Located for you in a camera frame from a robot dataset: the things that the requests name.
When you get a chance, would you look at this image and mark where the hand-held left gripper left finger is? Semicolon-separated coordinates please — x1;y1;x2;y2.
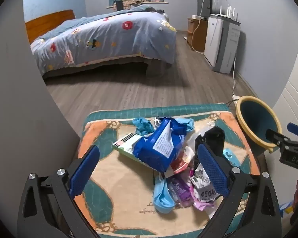
17;144;101;238

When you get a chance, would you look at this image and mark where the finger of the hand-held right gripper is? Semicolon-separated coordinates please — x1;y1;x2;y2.
265;128;298;152
287;123;298;142

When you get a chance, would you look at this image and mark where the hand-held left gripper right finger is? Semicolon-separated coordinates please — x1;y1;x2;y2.
197;142;282;238

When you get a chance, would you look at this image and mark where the white black printed wrapper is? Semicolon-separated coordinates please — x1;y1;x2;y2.
190;164;218;202

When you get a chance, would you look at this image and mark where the teal bin with yellow rim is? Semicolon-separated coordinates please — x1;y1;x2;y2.
236;96;283;154

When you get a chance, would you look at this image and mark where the red snack wrapper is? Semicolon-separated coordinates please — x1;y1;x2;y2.
170;146;194;175

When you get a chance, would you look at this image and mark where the black plastic bag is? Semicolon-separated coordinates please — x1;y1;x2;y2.
195;126;226;159

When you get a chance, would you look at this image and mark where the pink snack wrapper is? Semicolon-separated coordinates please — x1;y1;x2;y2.
190;183;218;211

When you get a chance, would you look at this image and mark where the purple snack wrapper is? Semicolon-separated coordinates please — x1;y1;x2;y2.
167;175;193;207

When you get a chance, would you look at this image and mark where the clear plastic wrap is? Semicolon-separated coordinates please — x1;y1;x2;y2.
196;121;214;139

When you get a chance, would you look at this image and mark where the green white medicine box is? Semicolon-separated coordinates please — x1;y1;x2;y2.
112;133;144;161

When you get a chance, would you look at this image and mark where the light blue face mask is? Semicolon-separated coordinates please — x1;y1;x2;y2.
176;118;195;132

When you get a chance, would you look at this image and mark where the light blue plastic wrapper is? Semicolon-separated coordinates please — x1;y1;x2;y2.
153;174;177;214

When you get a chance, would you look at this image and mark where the blue wet wipes packet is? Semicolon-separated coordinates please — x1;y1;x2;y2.
134;117;189;173

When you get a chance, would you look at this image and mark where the blue glove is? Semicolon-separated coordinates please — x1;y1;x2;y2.
132;117;156;136

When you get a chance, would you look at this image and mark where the white panelled wardrobe door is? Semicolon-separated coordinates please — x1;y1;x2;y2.
273;74;298;204

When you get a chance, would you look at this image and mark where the patterned orange teal mat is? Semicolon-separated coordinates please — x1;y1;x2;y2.
76;103;261;236

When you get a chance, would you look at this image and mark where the blue yellow package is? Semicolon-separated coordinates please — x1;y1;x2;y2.
279;202;295;215

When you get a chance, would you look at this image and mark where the white air purifier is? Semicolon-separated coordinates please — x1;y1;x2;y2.
204;15;241;74

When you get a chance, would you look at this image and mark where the wooden cabinet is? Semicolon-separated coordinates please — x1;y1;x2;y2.
187;17;209;53

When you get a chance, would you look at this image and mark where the white router with antennas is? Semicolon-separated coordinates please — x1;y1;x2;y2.
215;5;239;19

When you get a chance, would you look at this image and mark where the black monitor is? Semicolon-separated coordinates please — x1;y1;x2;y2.
197;0;213;19

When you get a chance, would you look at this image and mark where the wooden headboard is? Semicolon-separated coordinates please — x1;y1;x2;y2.
25;9;76;44

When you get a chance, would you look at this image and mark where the plaid cloth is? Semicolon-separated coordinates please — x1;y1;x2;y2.
123;0;146;9

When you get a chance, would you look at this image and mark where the wooden window sill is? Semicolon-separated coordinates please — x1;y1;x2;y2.
106;0;169;7

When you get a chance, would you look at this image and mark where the white power cable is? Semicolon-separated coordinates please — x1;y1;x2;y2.
231;55;239;97

